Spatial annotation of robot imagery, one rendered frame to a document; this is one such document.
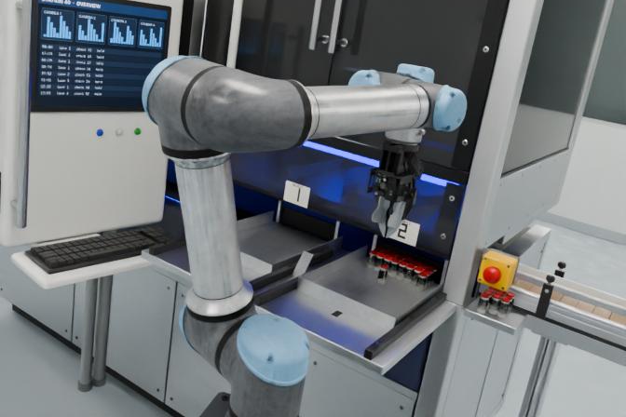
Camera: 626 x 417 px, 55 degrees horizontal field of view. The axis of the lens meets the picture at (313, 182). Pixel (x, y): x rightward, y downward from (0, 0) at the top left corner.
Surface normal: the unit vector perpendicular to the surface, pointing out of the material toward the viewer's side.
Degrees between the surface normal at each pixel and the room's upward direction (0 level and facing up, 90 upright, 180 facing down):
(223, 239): 92
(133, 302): 90
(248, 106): 72
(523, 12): 90
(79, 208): 90
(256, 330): 7
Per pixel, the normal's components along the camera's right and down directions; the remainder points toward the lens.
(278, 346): 0.24, -0.91
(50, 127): 0.73, 0.29
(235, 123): 0.01, 0.34
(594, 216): -0.55, 0.13
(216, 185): 0.53, 0.33
